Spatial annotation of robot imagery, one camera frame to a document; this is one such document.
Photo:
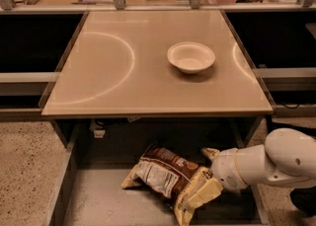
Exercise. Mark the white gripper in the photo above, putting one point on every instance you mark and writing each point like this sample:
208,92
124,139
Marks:
223,168

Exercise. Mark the brown yellow chip bag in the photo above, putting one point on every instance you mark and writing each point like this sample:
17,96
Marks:
166,173

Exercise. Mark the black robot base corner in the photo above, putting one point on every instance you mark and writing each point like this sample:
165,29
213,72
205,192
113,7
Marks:
305,200

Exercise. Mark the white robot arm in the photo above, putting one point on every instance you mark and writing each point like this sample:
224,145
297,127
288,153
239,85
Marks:
286,159

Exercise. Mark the open grey top drawer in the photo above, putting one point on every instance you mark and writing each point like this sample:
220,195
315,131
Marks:
88,189

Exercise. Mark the white bowl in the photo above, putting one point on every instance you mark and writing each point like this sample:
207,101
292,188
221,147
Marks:
190,57

